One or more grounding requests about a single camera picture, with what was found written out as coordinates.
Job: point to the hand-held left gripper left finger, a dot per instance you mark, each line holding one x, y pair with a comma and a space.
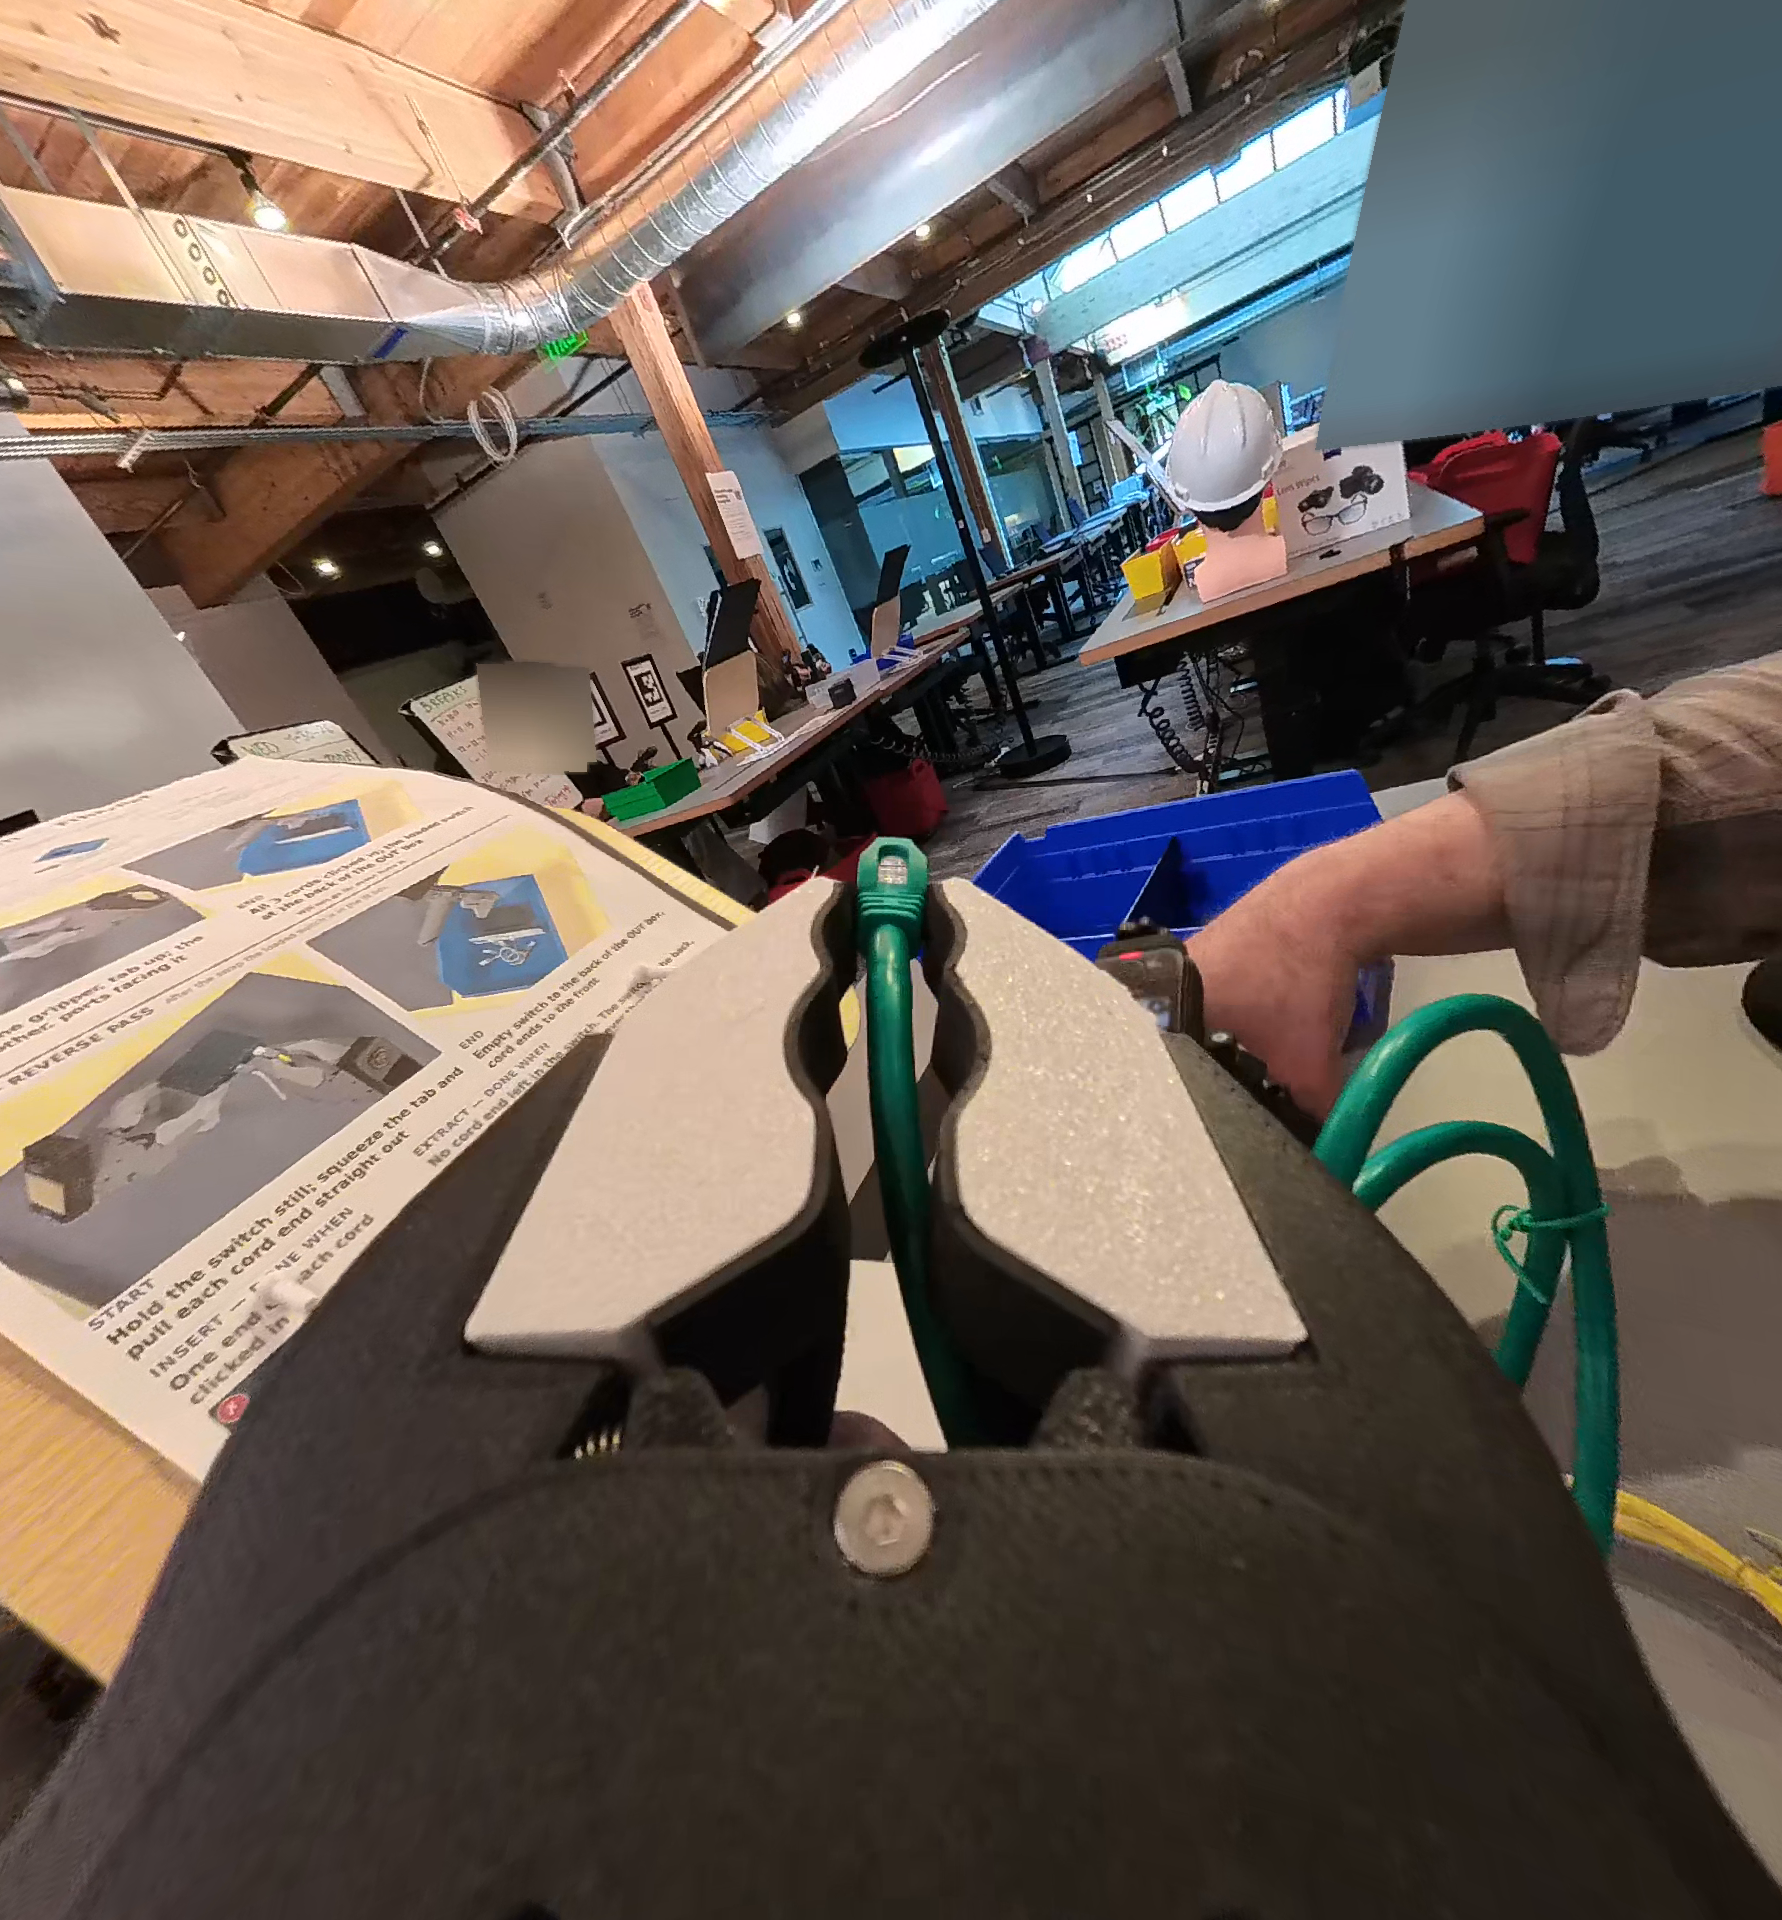
682, 1159

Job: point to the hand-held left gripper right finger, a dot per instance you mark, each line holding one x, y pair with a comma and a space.
1116, 1187

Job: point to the blue plastic bin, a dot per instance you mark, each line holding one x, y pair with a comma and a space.
1208, 856

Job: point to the person's right hand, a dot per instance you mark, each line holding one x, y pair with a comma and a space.
1326, 960

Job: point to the red fabric bin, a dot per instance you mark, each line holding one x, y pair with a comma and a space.
914, 795
845, 867

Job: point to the green plastic bin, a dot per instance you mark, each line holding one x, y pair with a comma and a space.
651, 786

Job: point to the wood-edged side desk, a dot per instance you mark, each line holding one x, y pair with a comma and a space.
1283, 601

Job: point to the yellow bin row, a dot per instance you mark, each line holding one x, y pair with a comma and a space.
1151, 570

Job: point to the long wood-edged desk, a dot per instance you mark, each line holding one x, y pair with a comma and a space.
773, 757

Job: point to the small blue bin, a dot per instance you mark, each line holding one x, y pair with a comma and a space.
877, 662

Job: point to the pink mannequin head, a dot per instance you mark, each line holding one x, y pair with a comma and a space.
1236, 560

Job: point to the tilted board stand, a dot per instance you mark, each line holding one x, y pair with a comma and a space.
731, 647
888, 601

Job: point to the printed instruction sheet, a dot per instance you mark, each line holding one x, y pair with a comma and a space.
232, 1051

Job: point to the small marker sign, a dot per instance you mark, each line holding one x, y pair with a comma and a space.
645, 693

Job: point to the black floor lamp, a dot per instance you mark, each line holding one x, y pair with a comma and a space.
966, 526

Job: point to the whiteboard with written list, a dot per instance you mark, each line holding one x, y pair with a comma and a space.
440, 728

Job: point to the white product box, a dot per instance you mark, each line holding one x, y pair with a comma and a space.
1346, 497

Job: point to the white hard hat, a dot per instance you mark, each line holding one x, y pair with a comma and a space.
1222, 442

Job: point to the black office chair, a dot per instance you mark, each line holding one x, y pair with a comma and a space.
1550, 601

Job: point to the whiteboard with green heading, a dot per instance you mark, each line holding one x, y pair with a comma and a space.
307, 741

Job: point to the red bag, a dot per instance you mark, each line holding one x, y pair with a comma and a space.
1497, 480

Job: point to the wooden support post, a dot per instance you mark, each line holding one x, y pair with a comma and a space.
697, 453

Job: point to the silver ceiling air duct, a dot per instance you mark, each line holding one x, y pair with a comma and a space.
232, 277

